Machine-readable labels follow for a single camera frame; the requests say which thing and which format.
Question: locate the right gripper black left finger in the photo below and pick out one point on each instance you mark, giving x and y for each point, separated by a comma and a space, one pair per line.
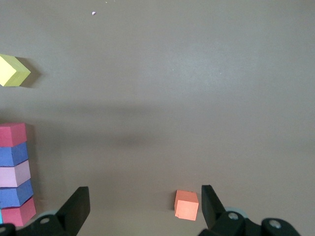
71, 211

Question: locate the yellow foam cube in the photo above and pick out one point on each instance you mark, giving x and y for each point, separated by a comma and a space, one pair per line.
9, 70

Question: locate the blue foam cube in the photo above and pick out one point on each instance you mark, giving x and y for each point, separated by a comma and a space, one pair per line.
1, 216

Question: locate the red foam cube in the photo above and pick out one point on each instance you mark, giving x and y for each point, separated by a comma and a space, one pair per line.
17, 215
12, 135

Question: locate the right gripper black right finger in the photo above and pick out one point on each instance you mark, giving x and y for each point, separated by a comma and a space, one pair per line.
214, 214

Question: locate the purple foam cube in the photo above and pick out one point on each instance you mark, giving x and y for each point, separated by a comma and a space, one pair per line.
14, 195
12, 156

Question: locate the orange foam cube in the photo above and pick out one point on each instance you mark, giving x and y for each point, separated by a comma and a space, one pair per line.
187, 206

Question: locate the brown paper table cover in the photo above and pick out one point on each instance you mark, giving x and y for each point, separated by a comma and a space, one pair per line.
157, 98

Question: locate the pink foam cube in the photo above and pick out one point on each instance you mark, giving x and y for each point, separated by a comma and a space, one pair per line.
13, 174

